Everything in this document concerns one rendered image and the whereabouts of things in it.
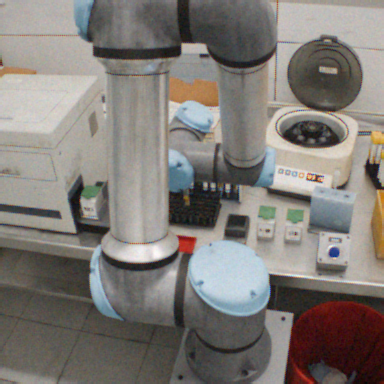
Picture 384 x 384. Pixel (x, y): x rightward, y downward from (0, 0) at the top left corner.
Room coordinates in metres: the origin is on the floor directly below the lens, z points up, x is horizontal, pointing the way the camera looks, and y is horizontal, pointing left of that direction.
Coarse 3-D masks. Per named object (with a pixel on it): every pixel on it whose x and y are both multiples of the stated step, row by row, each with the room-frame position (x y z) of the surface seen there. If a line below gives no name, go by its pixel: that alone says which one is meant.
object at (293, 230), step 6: (288, 210) 0.91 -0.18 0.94; (294, 210) 0.91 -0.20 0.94; (300, 210) 0.91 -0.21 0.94; (288, 216) 0.89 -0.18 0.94; (294, 216) 0.89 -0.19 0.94; (300, 216) 0.88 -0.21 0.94; (288, 222) 0.88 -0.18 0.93; (294, 222) 0.87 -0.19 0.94; (300, 222) 0.87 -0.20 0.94; (288, 228) 0.87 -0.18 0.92; (294, 228) 0.87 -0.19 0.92; (300, 228) 0.86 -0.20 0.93; (288, 234) 0.87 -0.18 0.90; (294, 234) 0.87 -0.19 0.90; (300, 234) 0.86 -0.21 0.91; (288, 240) 0.87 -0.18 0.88; (294, 240) 0.87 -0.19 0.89; (300, 240) 0.86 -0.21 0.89
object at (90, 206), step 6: (102, 192) 0.98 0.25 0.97; (84, 198) 0.95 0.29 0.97; (90, 198) 0.95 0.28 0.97; (96, 198) 0.95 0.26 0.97; (102, 198) 0.98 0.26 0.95; (84, 204) 0.94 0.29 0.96; (90, 204) 0.94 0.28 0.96; (96, 204) 0.94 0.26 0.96; (84, 210) 0.95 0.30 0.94; (90, 210) 0.94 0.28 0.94; (96, 210) 0.94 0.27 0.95; (90, 216) 0.94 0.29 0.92; (96, 216) 0.94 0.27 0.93
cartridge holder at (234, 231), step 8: (232, 216) 0.94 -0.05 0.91; (240, 216) 0.93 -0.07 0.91; (248, 216) 0.93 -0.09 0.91; (232, 224) 0.93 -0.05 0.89; (240, 224) 0.93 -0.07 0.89; (248, 224) 0.93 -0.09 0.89; (232, 232) 0.89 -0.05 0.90; (240, 232) 0.88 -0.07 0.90; (224, 240) 0.88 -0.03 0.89; (232, 240) 0.87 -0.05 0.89; (240, 240) 0.87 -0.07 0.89
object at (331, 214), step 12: (324, 192) 0.93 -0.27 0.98; (336, 192) 0.93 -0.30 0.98; (348, 192) 0.92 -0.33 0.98; (312, 204) 0.92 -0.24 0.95; (324, 204) 0.91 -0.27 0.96; (336, 204) 0.90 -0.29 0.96; (348, 204) 0.89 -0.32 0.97; (312, 216) 0.92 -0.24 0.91; (324, 216) 0.91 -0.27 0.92; (336, 216) 0.90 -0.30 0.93; (348, 216) 0.88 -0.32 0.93; (312, 228) 0.90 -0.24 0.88; (324, 228) 0.90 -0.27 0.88; (336, 228) 0.89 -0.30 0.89; (348, 228) 0.88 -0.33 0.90
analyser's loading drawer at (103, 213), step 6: (72, 204) 1.00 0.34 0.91; (78, 204) 1.00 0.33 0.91; (102, 204) 0.96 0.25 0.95; (78, 210) 0.98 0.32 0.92; (102, 210) 0.95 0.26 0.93; (108, 210) 0.97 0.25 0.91; (78, 216) 0.96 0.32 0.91; (84, 216) 0.94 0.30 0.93; (102, 216) 0.95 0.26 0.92; (108, 216) 0.95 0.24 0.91; (78, 222) 0.94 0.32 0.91; (84, 222) 0.94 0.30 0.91; (90, 222) 0.93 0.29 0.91; (96, 222) 0.93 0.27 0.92; (102, 222) 0.93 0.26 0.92; (108, 222) 0.93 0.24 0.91
